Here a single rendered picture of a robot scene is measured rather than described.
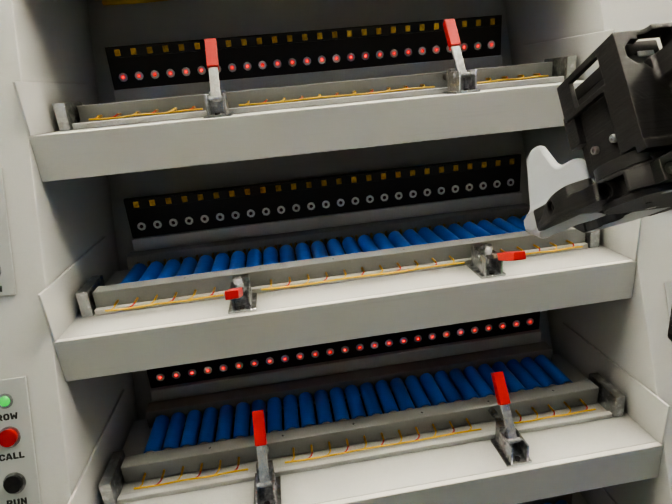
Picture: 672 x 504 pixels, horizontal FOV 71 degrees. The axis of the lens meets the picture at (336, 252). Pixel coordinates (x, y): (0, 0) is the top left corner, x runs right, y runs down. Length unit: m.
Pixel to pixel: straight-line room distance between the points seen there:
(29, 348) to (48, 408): 0.06
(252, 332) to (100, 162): 0.23
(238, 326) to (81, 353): 0.15
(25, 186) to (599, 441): 0.65
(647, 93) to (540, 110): 0.31
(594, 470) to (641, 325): 0.16
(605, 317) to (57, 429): 0.61
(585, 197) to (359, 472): 0.38
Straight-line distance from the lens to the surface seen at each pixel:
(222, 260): 0.59
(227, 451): 0.58
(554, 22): 0.72
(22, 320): 0.54
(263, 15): 0.77
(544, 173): 0.35
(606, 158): 0.30
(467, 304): 0.52
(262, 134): 0.50
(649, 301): 0.61
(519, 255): 0.47
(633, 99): 0.27
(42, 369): 0.54
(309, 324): 0.49
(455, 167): 0.68
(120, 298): 0.55
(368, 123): 0.51
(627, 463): 0.64
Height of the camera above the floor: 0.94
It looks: 1 degrees up
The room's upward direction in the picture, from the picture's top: 7 degrees counter-clockwise
